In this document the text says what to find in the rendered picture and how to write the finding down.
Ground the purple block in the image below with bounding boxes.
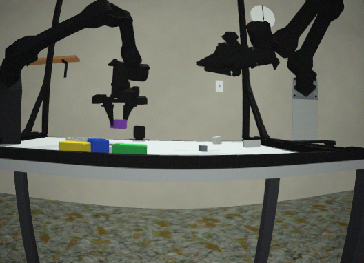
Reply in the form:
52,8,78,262
110,119,127,129

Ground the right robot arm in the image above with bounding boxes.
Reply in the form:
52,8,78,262
0,0,150,101

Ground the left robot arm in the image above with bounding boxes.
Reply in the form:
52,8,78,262
221,0,344,97

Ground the yellow block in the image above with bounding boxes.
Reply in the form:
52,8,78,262
59,141,91,152

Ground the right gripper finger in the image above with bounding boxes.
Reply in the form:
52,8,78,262
123,105,136,120
101,104,114,126

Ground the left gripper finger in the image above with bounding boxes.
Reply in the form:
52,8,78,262
204,67,231,76
196,46,225,69

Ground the white saucer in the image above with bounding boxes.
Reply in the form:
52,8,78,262
66,137,88,142

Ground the green block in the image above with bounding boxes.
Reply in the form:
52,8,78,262
112,143,147,154

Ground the blue block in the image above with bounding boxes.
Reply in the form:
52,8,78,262
88,138,109,153

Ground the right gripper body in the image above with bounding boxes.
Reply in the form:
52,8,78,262
92,78,148,105

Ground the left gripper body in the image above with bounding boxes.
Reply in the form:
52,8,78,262
218,42,257,77

